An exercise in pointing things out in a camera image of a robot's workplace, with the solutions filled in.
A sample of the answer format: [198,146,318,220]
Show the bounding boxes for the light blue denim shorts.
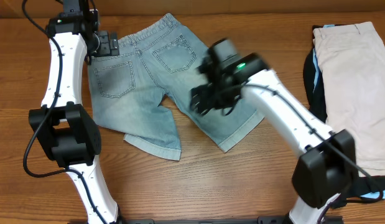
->
[88,14,263,161]

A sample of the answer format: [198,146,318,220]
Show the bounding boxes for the black garment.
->
[302,24,385,209]

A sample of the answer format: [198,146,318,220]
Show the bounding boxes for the light blue garment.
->
[312,24,385,200]

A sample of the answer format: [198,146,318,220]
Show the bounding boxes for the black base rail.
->
[123,215,292,224]

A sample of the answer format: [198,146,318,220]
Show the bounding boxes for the beige shorts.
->
[312,21,385,177]

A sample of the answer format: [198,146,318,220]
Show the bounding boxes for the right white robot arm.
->
[190,39,358,223]

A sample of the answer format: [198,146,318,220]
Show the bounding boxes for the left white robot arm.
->
[23,0,125,223]

